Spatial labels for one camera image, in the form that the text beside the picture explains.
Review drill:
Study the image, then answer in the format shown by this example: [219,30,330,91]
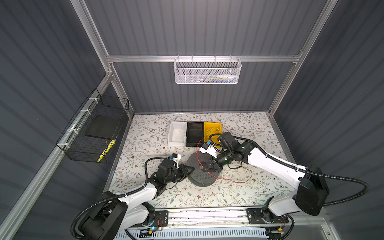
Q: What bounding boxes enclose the grey perforated spool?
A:
[185,151,220,187]

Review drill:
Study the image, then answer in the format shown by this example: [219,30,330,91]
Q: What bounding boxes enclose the black plastic bin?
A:
[186,122,204,147]

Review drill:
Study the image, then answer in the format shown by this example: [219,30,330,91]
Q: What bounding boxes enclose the items in white basket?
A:
[191,75,238,84]

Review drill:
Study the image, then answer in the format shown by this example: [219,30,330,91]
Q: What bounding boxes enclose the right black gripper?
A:
[200,149,233,173]

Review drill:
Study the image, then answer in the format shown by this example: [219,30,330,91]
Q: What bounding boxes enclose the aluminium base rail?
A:
[80,206,334,240]

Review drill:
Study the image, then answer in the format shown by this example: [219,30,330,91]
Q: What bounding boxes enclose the black wire basket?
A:
[57,89,130,164]

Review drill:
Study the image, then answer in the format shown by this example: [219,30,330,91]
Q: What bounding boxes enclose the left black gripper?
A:
[164,164,194,186]

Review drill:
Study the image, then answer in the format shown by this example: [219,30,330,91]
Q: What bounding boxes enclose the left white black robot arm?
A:
[70,157,195,240]

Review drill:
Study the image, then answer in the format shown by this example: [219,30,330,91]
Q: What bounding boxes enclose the yellow green striped item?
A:
[97,140,116,163]

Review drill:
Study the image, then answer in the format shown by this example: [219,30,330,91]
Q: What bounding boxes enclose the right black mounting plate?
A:
[246,208,289,225]

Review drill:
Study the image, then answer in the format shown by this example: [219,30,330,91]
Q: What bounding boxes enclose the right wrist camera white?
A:
[200,141,218,159]

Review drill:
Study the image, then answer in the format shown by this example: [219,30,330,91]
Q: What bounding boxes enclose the white plastic bin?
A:
[168,122,187,147]

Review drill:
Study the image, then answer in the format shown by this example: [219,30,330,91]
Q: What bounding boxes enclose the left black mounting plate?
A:
[139,210,169,227]

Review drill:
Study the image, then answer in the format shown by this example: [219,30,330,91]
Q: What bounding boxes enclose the white wire mesh basket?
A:
[173,58,242,85]

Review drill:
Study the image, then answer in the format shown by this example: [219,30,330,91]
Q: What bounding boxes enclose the red cable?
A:
[194,125,254,184]

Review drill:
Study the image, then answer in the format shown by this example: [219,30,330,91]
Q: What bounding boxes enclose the right black corrugated hose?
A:
[208,133,370,207]

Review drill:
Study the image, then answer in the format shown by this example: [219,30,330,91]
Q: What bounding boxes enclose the black mounting plate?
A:
[139,210,169,227]
[246,208,289,225]

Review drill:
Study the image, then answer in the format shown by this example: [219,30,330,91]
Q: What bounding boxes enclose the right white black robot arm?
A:
[199,132,329,223]

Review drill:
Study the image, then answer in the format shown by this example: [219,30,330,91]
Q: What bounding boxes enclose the yellow plastic bin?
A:
[204,122,223,142]

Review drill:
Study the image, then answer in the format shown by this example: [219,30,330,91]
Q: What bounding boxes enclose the black flat pad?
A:
[85,115,119,140]

